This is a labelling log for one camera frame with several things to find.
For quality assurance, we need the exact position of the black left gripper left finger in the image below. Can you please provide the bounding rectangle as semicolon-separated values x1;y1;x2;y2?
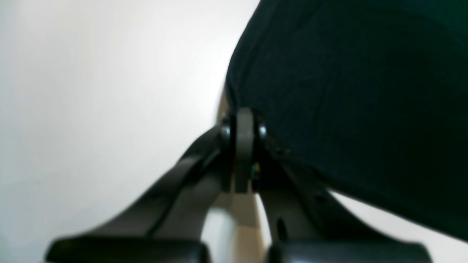
46;122;233;263

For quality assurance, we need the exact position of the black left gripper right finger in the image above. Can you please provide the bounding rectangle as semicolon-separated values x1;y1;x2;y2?
236;108;434;263

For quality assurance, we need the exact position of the black T-shirt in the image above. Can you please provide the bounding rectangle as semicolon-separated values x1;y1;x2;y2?
226;0;468;241

